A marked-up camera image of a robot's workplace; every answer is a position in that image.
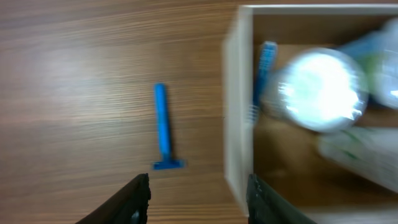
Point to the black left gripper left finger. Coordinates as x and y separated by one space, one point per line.
129 205

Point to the white tube with gold cap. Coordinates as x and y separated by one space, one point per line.
368 152

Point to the blue razor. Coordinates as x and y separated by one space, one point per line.
163 128

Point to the blue toothbrush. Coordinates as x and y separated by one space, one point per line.
267 57

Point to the white cardboard box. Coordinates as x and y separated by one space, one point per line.
279 152

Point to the white round jar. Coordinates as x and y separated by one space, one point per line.
319 89

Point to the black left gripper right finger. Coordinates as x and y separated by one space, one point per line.
266 206

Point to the blue spray bottle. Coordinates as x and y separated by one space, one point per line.
376 53

